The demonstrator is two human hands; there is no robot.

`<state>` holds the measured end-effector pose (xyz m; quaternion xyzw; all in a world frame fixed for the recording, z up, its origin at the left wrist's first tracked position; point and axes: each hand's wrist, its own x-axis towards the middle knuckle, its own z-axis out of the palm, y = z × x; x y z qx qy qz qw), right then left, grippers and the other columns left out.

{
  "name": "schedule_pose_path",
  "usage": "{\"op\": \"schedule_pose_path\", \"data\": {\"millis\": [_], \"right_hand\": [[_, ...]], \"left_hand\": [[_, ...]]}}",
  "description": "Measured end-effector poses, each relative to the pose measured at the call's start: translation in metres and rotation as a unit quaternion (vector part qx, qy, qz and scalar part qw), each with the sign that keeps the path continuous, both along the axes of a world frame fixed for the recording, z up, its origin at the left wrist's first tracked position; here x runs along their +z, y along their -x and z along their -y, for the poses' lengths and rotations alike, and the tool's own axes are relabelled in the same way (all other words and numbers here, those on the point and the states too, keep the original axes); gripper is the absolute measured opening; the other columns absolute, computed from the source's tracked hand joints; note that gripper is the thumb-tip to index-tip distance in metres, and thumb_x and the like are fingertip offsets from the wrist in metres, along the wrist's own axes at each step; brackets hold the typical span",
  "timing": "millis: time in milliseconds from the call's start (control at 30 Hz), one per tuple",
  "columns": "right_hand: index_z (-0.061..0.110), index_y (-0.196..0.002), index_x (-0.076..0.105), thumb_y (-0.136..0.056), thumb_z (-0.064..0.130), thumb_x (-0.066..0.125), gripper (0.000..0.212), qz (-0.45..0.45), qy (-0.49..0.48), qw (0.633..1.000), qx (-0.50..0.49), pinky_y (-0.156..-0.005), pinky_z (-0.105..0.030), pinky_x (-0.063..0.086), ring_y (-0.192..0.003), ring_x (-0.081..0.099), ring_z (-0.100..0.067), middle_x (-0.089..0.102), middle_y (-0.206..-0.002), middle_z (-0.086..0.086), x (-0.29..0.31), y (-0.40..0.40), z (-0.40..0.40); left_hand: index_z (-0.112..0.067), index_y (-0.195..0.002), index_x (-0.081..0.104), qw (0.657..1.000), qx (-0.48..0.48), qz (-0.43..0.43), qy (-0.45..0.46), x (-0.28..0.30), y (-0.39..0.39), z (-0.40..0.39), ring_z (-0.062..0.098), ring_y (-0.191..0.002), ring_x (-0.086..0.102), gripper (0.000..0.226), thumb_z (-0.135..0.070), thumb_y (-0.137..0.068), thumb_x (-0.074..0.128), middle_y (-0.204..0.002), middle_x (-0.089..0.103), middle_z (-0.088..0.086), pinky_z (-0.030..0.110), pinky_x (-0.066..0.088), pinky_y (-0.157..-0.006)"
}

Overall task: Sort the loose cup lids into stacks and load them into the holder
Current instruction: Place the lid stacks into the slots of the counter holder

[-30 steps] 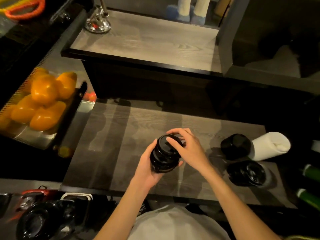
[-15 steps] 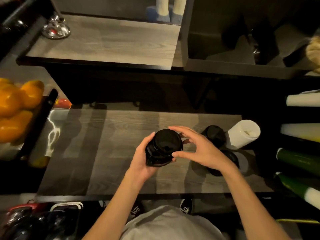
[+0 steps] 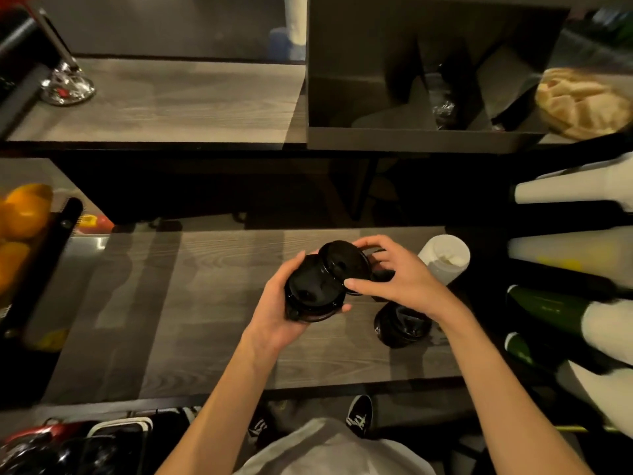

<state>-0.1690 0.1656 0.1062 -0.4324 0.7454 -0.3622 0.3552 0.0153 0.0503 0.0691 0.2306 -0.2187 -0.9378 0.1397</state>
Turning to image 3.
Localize person's right hand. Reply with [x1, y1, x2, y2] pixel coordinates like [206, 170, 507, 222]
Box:
[344, 234, 469, 330]

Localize person's left hand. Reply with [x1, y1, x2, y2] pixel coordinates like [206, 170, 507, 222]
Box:
[241, 249, 353, 365]

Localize stack of white lids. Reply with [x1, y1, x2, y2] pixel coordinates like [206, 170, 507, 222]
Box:
[417, 234, 471, 286]

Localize small glossy black cup lid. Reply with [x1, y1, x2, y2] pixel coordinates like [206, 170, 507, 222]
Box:
[318, 240, 373, 296]
[284, 254, 347, 323]

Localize dark metal organizer box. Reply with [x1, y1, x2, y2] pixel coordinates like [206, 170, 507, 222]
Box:
[306, 0, 570, 154]

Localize person's left forearm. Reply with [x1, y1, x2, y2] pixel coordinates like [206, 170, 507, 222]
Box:
[156, 340, 283, 475]

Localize person's right forearm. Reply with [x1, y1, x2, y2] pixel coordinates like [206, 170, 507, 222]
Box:
[437, 306, 594, 475]

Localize translucent yellow print cup stack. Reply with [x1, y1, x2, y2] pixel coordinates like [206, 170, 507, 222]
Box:
[508, 226, 633, 290]

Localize white paper cup stack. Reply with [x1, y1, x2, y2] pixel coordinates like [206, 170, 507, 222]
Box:
[512, 152, 633, 213]

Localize black left shoe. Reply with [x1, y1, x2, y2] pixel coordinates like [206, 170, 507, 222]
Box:
[247, 405, 278, 449]

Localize black shoe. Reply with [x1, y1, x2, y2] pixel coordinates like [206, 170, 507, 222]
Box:
[345, 394, 375, 439]
[247, 405, 278, 449]

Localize black right shoe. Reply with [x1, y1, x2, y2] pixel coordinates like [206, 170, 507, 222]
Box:
[345, 394, 375, 439]

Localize white shirt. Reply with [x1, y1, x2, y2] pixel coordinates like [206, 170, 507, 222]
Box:
[235, 418, 436, 475]

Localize clear plastic bag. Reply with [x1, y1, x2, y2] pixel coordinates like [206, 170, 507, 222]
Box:
[426, 63, 458, 130]

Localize grey foil pouch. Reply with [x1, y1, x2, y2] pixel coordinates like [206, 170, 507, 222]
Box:
[477, 44, 543, 119]

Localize tan crumpled paper bundle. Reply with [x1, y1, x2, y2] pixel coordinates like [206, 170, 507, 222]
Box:
[533, 67, 633, 142]

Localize blue stool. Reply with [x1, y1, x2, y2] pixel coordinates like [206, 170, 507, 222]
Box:
[268, 26, 307, 63]

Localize chrome flag stand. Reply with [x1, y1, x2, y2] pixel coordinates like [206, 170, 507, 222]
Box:
[29, 7, 96, 106]

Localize colourful background goods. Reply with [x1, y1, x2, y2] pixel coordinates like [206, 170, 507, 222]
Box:
[578, 7, 633, 45]

